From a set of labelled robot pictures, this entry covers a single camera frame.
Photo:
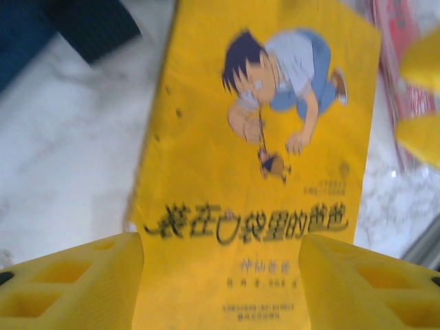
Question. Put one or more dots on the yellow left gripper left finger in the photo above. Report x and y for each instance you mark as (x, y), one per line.
(68, 292)

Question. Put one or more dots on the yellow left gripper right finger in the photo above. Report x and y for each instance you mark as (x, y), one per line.
(371, 295)

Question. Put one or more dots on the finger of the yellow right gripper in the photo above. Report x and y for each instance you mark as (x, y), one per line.
(423, 139)
(424, 60)

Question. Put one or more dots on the yellow cartoon cover book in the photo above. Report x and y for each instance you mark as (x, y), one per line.
(206, 137)

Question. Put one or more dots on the navy blue backpack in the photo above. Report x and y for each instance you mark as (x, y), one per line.
(41, 27)

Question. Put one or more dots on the aluminium front rail base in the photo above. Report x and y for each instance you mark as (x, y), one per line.
(426, 254)

